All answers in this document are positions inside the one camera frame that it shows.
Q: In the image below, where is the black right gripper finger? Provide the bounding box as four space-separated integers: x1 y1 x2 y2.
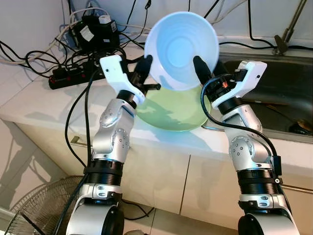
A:
193 55 214 88

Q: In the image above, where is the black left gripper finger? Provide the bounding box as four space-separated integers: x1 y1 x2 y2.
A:
134 54 154 81

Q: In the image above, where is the white ribbed bowl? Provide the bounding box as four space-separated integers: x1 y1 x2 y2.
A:
144 11 220 92

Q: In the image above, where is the light green plate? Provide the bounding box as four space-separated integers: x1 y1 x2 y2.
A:
134 83 212 132

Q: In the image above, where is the golden metal spoon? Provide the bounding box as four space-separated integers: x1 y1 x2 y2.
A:
271 104 313 134

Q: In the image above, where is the steel kitchen sink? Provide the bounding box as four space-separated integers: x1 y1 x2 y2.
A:
202 52 313 143

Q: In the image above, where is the thin brown utensil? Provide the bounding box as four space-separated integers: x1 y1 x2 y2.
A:
253 100 277 107

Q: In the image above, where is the black adapter white label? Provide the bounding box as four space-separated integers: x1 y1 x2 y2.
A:
70 15 121 52

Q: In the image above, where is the white plug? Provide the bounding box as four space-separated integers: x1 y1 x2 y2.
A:
99 15 113 26

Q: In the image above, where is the black power strip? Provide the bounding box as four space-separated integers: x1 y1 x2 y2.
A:
48 59 123 91

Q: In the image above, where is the steel faucet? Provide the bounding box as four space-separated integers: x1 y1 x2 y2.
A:
273 0 310 55

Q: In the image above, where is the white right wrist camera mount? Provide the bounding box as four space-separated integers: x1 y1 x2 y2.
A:
212 60 268 110

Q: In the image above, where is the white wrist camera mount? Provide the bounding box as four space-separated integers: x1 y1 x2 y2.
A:
212 60 268 110
99 54 147 105

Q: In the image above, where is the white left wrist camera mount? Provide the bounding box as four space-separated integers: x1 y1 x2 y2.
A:
99 54 147 105

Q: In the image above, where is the thick black cable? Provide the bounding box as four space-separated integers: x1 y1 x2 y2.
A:
203 0 221 19

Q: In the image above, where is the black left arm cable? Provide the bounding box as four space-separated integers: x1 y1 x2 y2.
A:
51 66 103 235

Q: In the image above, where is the black hanging cable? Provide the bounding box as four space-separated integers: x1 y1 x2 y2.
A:
246 0 277 48

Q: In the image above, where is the black power strip cord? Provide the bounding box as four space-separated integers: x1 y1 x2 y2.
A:
64 87 93 169

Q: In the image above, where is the black counter cable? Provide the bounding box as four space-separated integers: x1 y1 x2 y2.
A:
218 39 313 51

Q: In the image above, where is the white cable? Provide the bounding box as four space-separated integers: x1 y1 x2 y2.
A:
0 6 147 65

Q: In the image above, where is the white cabinet door brass handle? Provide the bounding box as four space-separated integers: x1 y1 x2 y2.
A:
17 122 190 218

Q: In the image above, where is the black looped cable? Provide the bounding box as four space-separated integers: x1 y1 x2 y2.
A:
0 39 74 79

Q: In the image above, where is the grey wire-guard fan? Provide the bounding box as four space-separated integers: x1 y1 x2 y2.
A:
0 175 91 235

